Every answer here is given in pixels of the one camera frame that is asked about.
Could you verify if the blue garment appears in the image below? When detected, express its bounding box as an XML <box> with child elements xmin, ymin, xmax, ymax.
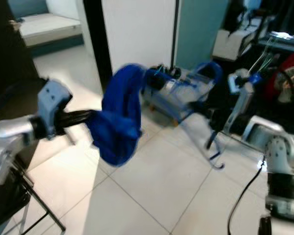
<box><xmin>87</xmin><ymin>64</ymin><xmax>150</xmax><ymax>167</ymax></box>

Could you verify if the black metal stand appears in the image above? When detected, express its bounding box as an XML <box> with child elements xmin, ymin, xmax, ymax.
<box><xmin>15</xmin><ymin>171</ymin><xmax>67</xmax><ymax>235</ymax></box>

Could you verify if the white cushioned bench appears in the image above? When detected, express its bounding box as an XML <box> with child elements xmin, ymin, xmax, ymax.
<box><xmin>17</xmin><ymin>12</ymin><xmax>84</xmax><ymax>47</ymax></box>

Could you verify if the white cabinet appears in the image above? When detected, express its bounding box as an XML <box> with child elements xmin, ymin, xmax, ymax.
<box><xmin>212</xmin><ymin>17</ymin><xmax>270</xmax><ymax>62</ymax></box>

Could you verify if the black backpack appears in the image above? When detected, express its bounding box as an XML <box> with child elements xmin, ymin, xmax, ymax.
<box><xmin>224</xmin><ymin>0</ymin><xmax>249</xmax><ymax>32</ymax></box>

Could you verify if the red cloth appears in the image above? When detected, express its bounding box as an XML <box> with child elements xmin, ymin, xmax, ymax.
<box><xmin>265</xmin><ymin>47</ymin><xmax>294</xmax><ymax>101</ymax></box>

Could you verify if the white low shelf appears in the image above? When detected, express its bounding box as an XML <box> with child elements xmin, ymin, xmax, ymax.
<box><xmin>267</xmin><ymin>30</ymin><xmax>294</xmax><ymax>49</ymax></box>

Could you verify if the dark curtain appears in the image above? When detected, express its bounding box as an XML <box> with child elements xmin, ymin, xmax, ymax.
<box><xmin>262</xmin><ymin>0</ymin><xmax>294</xmax><ymax>32</ymax></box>

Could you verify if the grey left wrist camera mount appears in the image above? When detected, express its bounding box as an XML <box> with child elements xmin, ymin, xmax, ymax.
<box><xmin>38</xmin><ymin>79</ymin><xmax>73</xmax><ymax>140</ymax></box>

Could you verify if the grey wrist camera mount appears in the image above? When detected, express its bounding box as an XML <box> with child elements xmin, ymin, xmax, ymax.
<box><xmin>228</xmin><ymin>71</ymin><xmax>263</xmax><ymax>96</ymax></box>
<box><xmin>38</xmin><ymin>79</ymin><xmax>73</xmax><ymax>140</ymax></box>

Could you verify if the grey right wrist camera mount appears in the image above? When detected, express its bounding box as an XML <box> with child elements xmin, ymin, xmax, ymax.
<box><xmin>228</xmin><ymin>71</ymin><xmax>263</xmax><ymax>96</ymax></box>

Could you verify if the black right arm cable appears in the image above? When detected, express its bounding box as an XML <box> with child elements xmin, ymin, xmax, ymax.
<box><xmin>228</xmin><ymin>157</ymin><xmax>268</xmax><ymax>235</ymax></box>

